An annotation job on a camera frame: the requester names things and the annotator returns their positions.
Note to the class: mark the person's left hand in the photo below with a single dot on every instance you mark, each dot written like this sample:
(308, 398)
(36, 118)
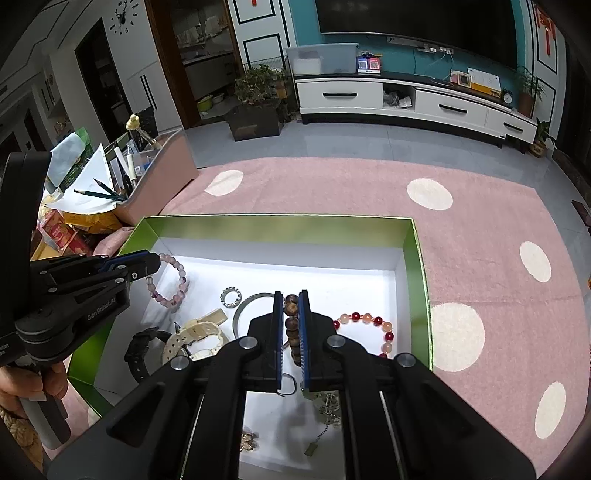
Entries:
(20, 383)

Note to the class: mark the red chinese knot decoration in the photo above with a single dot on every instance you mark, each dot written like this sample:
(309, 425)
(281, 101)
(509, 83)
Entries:
(545, 23)

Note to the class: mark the pink storage bin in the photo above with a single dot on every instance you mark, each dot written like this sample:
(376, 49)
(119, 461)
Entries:
(170, 169)

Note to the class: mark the white wrist watch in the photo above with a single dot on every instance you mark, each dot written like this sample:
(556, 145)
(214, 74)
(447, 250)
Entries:
(198, 338)

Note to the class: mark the gold flower brooch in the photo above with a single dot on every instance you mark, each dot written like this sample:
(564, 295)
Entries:
(248, 441)

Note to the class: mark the pink polka dot cloth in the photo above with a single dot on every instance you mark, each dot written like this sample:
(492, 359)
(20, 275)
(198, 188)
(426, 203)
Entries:
(508, 325)

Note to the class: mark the green jewelry box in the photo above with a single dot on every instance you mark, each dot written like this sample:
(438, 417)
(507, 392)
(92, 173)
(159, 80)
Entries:
(348, 264)

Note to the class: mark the silver bangle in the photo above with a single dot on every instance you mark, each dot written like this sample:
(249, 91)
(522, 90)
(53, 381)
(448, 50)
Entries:
(241, 307)

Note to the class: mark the wall clock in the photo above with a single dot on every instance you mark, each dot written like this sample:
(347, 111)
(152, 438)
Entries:
(123, 17)

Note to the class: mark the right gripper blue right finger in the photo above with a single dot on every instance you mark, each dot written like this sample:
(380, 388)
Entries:
(318, 368)

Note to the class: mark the potted plant black box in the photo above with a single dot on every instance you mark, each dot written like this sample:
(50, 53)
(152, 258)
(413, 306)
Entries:
(263, 95)

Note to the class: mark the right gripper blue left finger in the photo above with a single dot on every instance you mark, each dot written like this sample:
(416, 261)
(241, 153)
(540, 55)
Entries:
(265, 370)

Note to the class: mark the white tv cabinet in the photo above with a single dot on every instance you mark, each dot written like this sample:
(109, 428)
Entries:
(411, 100)

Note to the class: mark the white paper sheet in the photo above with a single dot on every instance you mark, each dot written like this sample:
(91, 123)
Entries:
(85, 196)

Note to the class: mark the black wrist watch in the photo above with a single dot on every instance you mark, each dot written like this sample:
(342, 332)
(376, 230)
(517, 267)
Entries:
(137, 349)

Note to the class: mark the clear plastic storage box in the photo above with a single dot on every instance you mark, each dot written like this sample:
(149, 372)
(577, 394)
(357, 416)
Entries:
(323, 59)

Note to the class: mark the black television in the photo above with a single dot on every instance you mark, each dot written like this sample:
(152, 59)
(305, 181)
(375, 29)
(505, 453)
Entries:
(481, 28)

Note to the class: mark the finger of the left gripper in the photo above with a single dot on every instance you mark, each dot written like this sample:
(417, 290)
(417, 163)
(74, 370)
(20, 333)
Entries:
(139, 264)
(123, 276)

